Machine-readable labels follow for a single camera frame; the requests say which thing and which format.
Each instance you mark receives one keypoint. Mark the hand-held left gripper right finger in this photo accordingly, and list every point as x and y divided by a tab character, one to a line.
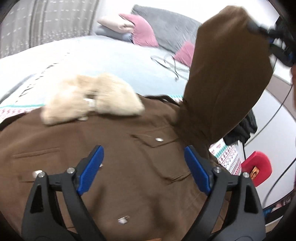
196	169

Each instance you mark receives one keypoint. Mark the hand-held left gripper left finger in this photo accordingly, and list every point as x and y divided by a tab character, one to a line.
91	169

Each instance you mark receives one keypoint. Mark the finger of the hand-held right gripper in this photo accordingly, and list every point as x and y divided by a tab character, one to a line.
257	29

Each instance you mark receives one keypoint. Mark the brown coat with fur collar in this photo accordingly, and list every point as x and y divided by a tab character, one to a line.
129	185

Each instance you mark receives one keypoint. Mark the pink patterned knit blanket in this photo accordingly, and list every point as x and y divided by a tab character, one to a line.
229	157

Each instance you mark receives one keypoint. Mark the red bag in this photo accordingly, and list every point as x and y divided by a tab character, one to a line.
254	160

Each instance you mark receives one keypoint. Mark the black puffer jacket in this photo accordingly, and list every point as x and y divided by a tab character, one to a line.
245	129

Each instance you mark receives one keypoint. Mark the pink pillow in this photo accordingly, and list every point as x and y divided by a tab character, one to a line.
143	30
185	54

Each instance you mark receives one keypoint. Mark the grey padded headboard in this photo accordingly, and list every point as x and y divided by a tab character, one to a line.
171	27

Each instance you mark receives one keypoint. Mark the grey bed sheet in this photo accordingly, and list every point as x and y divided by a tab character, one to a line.
104	58

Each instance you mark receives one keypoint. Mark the grey lace-trimmed bedspread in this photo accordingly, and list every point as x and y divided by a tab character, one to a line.
13	69

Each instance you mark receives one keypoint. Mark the grey-blue folded quilt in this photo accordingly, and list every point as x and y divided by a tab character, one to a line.
108	33

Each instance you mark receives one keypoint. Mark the beige folded quilt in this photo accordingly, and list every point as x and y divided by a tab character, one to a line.
111	23

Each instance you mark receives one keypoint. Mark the grey patterned curtain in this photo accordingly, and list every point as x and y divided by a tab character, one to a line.
46	23

